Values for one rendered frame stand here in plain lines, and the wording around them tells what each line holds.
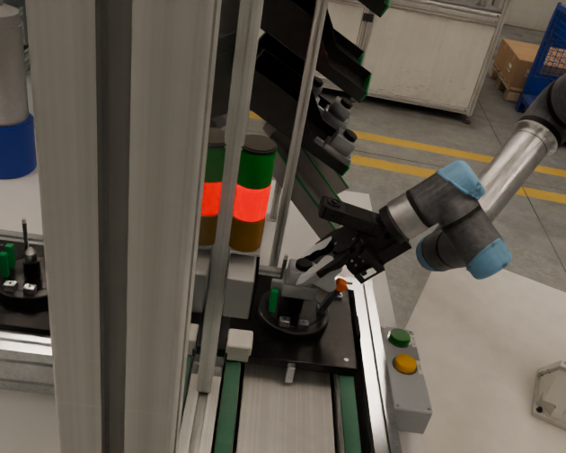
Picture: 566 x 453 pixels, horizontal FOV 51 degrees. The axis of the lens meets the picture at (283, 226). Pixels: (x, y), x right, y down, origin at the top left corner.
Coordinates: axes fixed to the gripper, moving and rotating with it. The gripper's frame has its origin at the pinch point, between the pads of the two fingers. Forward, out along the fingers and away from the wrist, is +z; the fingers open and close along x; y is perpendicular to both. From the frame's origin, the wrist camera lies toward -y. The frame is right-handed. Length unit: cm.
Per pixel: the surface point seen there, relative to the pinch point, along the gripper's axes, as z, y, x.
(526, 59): -107, 215, 468
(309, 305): 4.3, 8.9, 1.6
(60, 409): -28, -47, -78
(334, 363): 2.6, 13.8, -11.3
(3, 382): 48, -22, -17
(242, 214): -9.6, -24.8, -21.5
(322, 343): 3.9, 12.3, -6.6
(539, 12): -195, 332, 820
